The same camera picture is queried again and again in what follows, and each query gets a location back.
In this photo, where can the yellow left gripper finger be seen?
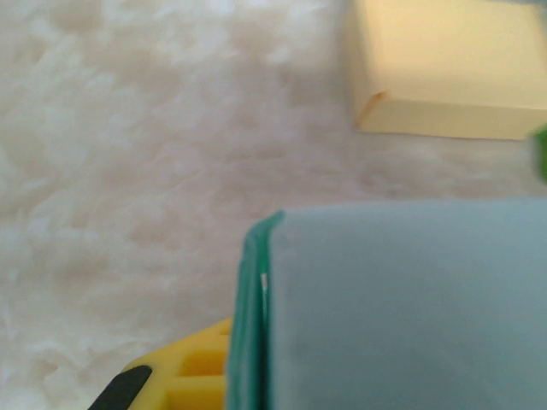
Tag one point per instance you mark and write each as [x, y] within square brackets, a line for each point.
[188, 367]

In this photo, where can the light blue paper box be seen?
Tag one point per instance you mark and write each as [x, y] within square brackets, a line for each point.
[406, 307]

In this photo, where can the orange paper box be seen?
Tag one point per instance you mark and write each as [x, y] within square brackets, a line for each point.
[448, 55]

